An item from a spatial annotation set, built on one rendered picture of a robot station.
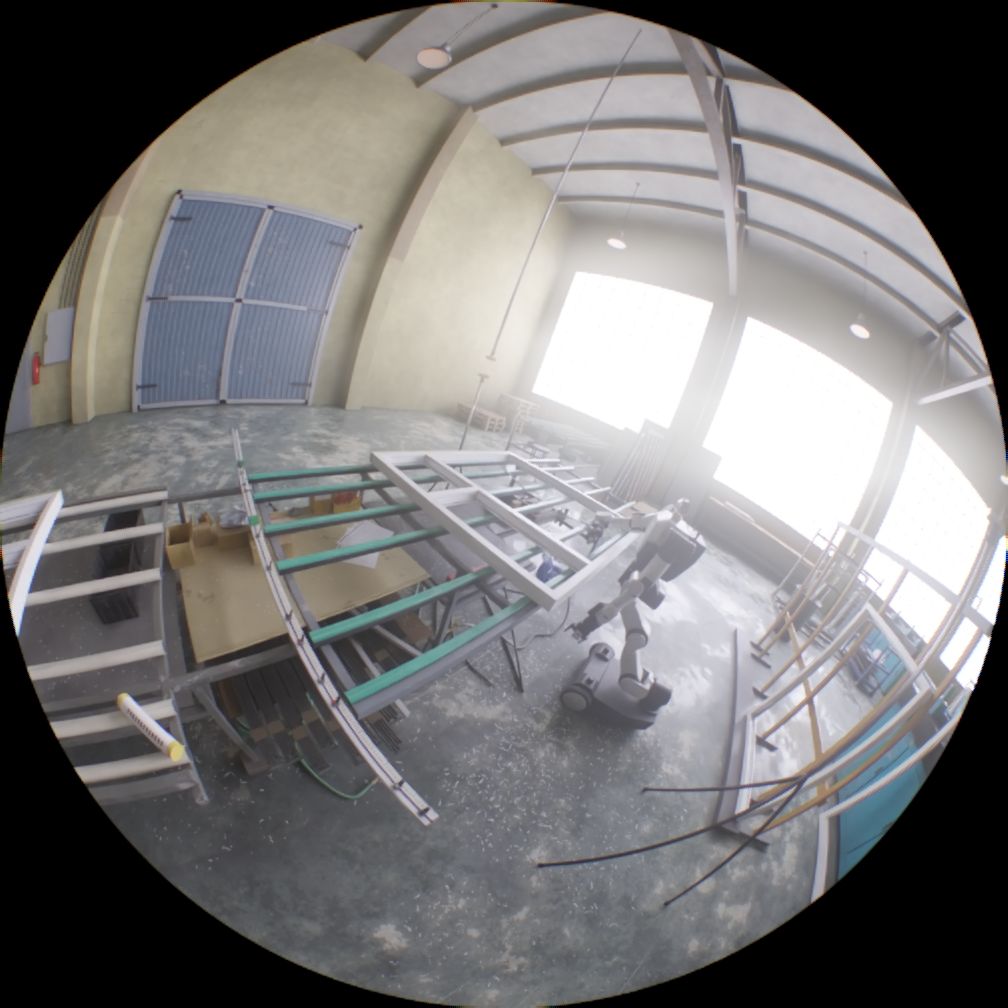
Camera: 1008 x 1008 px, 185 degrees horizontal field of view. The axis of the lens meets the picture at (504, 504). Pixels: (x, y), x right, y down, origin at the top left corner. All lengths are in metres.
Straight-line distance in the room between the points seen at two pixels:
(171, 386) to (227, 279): 2.13
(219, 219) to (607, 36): 7.11
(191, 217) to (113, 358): 2.69
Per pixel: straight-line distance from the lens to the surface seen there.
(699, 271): 10.81
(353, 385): 7.15
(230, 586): 1.49
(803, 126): 7.80
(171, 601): 1.54
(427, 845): 1.66
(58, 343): 7.58
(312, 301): 6.99
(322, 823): 1.67
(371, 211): 7.70
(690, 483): 8.66
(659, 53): 7.47
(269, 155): 7.62
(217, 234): 6.98
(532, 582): 1.28
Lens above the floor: 1.65
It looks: 23 degrees down
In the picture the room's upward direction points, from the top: 20 degrees clockwise
